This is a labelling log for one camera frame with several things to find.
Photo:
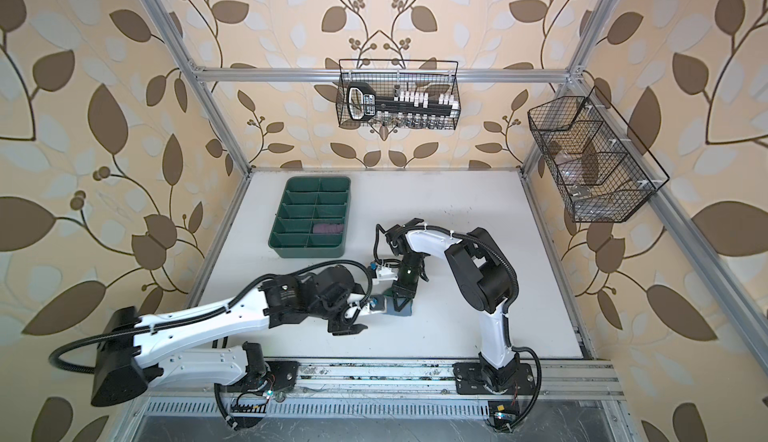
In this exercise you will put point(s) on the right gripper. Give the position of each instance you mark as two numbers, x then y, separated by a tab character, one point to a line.
407	291

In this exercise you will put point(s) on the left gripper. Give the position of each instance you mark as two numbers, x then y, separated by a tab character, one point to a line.
346	327

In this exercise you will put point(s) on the blue striped sock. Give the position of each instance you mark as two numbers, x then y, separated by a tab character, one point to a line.
398	307

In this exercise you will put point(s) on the purple sock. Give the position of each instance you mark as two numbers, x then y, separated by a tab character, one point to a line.
328	229

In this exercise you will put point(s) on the green divided tray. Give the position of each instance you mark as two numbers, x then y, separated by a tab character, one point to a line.
305	202

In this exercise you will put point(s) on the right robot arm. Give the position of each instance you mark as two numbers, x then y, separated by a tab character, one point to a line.
486	280

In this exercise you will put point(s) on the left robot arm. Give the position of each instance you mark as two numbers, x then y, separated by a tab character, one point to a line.
136	353

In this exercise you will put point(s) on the black tool rack in basket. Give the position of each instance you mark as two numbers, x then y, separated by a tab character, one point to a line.
363	103

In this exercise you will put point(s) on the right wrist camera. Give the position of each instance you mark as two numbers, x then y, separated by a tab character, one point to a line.
384	272

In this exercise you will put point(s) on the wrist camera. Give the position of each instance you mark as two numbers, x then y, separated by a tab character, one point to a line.
384	272
377	304

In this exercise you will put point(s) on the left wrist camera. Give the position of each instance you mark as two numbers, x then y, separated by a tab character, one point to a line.
377	304

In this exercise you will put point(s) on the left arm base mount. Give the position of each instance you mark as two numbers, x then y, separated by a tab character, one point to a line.
280	376

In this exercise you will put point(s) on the aluminium front rail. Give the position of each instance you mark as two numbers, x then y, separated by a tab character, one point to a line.
365	378

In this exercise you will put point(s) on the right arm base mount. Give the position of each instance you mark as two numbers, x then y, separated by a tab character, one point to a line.
480	378

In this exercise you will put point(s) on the back wire basket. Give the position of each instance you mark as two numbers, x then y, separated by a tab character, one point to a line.
432	75

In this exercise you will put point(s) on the side wire basket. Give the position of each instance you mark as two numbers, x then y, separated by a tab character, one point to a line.
602	169

